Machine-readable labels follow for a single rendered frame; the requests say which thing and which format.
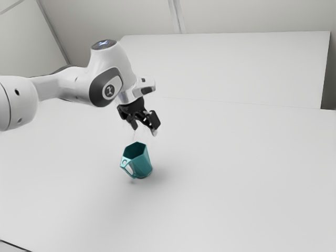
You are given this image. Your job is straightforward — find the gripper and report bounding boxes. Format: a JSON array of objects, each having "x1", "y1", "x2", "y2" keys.
[{"x1": 116, "y1": 96, "x2": 161, "y2": 138}]

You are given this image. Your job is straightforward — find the teal faceted mug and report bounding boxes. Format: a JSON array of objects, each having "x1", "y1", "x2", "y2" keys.
[{"x1": 120, "y1": 141, "x2": 153, "y2": 180}]

